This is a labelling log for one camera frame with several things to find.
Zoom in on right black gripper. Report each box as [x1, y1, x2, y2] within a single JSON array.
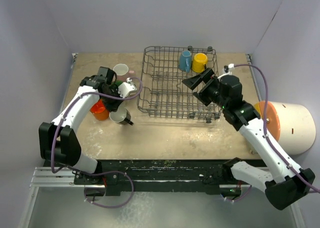
[[182, 68, 228, 110]]

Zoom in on pink faceted mug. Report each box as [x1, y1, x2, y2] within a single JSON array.
[[112, 63, 135, 76]]

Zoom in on cream white mug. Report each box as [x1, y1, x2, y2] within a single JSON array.
[[113, 80, 135, 86]]

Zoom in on orange mug black handle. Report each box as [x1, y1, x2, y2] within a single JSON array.
[[90, 99, 110, 121]]

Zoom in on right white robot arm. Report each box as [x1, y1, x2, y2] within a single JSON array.
[[182, 69, 316, 210]]

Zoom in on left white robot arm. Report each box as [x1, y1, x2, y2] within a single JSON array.
[[38, 66, 123, 184]]

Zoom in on blue mug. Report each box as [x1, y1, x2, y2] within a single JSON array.
[[178, 50, 192, 73]]

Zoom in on yellow mug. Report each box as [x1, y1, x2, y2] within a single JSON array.
[[191, 53, 208, 73]]

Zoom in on white cylinder with orange lid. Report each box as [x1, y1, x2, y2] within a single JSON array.
[[266, 101, 316, 156]]

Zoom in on grey wire dish rack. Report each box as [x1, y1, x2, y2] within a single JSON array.
[[137, 46, 221, 124]]

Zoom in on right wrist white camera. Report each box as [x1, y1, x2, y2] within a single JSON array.
[[217, 63, 235, 80]]

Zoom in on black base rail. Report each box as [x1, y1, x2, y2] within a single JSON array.
[[72, 159, 245, 196]]

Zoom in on aluminium frame rail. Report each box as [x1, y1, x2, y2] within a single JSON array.
[[31, 167, 237, 192]]

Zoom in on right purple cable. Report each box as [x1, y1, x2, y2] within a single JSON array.
[[219, 63, 320, 204]]

